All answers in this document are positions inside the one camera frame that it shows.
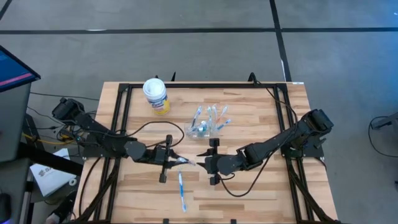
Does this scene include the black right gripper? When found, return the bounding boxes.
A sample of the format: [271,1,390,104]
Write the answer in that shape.
[197,138,249,186]

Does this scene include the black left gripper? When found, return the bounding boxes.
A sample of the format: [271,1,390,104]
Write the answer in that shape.
[123,134,187,184]

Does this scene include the purple toothbrush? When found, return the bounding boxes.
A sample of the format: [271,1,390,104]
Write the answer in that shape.
[190,105,203,133]

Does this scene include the clear acrylic organizer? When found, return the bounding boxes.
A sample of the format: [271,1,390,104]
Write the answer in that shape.
[183,104,233,141]

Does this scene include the Lysol wipes canister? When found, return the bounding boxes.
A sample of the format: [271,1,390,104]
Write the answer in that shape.
[142,77,171,116]

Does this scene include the white printed booklet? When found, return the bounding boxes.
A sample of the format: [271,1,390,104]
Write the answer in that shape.
[29,147,78,198]

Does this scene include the grey desk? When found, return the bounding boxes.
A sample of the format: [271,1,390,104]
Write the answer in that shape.
[0,82,32,163]

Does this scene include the black computer mouse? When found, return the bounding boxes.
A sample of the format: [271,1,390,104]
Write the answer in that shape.
[0,193,12,223]

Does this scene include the monitor with blue screen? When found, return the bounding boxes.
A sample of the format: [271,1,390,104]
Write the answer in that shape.
[0,45,42,93]

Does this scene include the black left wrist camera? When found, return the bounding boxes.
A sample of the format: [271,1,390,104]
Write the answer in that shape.
[154,146,169,163]

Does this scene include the black left wrist camera cable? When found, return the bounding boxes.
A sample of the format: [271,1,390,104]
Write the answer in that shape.
[115,120,186,149]

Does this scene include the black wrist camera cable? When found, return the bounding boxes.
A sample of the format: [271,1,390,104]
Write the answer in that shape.
[217,149,282,198]
[115,120,186,149]

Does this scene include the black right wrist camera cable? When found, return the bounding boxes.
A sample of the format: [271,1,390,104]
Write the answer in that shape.
[217,149,282,198]

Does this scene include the black aluminium table frame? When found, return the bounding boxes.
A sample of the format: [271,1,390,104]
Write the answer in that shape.
[74,81,340,224]

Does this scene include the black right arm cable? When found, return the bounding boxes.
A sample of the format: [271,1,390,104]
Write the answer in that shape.
[248,72,300,125]

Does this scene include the thin black floor cable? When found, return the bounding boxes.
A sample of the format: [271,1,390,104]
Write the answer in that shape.
[29,91,100,102]

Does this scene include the yellow floor cable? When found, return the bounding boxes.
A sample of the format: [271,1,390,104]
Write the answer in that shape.
[22,133,77,146]

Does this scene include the black floor cable loop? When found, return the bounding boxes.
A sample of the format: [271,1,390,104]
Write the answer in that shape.
[368,115,398,158]

